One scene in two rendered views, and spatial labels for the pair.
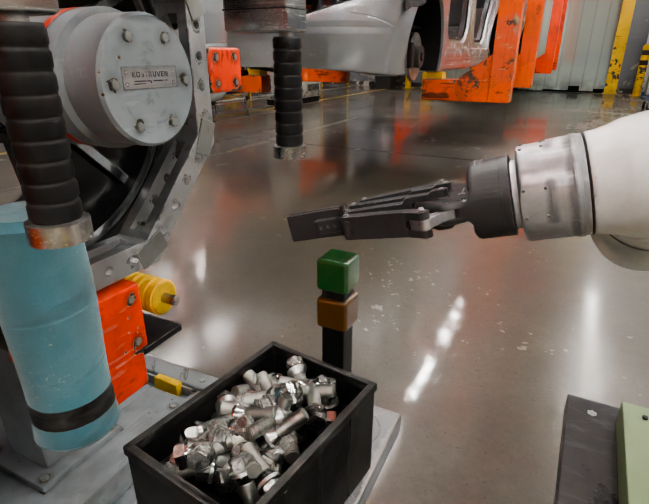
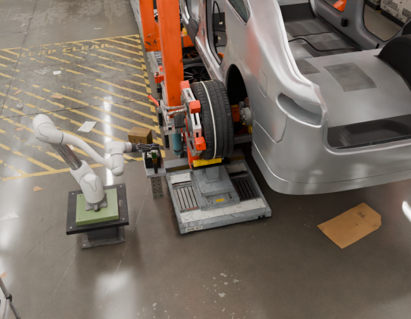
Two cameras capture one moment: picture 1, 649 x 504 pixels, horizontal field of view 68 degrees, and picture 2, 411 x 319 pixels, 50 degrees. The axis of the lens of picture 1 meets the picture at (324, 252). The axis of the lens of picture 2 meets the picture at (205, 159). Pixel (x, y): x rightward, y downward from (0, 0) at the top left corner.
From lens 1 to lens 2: 3.98 m
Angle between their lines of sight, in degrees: 110
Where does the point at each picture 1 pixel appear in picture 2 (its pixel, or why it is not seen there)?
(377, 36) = not seen: outside the picture
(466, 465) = (152, 247)
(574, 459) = (125, 207)
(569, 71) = not seen: outside the picture
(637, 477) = (115, 200)
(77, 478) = (201, 176)
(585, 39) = not seen: outside the picture
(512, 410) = (147, 271)
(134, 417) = (207, 185)
